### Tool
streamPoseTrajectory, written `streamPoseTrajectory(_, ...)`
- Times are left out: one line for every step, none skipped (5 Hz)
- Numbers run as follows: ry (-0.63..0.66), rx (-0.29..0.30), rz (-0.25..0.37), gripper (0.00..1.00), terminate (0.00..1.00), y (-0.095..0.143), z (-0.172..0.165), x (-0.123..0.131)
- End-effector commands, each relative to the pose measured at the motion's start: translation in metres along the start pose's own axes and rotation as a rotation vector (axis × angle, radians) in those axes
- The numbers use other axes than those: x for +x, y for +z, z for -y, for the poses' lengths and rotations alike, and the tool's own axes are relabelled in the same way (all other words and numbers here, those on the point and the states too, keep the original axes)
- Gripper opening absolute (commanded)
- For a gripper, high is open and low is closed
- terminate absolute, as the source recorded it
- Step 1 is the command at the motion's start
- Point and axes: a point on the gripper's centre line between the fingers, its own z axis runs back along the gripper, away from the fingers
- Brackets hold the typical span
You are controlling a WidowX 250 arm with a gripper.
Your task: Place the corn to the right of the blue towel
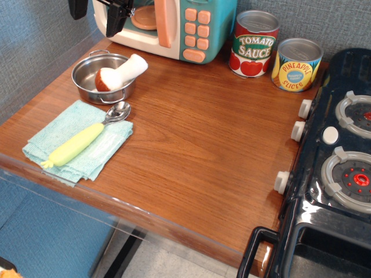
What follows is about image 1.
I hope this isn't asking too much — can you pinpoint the black toy stove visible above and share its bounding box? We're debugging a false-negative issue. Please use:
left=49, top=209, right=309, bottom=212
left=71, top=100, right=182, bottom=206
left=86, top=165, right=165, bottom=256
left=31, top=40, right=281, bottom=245
left=238, top=48, right=370, bottom=277

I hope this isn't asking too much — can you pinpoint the plush mushroom toy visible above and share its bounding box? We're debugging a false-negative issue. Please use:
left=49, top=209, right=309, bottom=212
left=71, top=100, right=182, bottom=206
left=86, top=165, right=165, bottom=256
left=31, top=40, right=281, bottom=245
left=94, top=54, right=148, bottom=92

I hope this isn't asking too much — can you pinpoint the tomato sauce can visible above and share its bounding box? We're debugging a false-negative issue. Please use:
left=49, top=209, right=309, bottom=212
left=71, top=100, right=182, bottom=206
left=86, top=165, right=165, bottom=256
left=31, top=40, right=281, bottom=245
left=229, top=10, right=280, bottom=78

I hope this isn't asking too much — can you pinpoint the pineapple slices can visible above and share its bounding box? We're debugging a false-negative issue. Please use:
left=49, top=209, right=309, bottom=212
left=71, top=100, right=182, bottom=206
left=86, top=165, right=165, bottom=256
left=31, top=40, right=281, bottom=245
left=271, top=38, right=323, bottom=92

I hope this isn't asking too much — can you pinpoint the spoon with yellow-green handle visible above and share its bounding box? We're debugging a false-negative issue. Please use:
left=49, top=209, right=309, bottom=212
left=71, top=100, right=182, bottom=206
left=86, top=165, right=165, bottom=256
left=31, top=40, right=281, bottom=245
left=41, top=101, right=131, bottom=169

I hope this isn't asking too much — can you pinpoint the light teal cloth napkin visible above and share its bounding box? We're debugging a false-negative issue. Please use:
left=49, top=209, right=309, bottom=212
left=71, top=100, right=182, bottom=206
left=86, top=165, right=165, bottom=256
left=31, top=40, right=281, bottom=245
left=23, top=100, right=133, bottom=187

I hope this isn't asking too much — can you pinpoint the teal toy microwave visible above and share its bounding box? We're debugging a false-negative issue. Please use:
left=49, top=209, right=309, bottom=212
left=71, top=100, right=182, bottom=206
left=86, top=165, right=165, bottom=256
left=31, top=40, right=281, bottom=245
left=110, top=1, right=237, bottom=64

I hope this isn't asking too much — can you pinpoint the small steel pot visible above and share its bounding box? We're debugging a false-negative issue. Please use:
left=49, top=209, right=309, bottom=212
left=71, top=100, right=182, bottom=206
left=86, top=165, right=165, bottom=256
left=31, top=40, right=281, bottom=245
left=71, top=50, right=136, bottom=105

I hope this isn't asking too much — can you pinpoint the orange object bottom left corner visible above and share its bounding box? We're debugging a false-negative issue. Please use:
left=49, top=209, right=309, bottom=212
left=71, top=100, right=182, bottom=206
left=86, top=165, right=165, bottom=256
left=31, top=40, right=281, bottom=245
left=0, top=257, right=23, bottom=278

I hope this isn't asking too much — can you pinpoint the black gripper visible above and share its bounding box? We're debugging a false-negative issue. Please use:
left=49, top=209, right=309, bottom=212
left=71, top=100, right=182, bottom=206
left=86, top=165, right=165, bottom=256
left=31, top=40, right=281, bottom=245
left=68, top=0, right=135, bottom=38

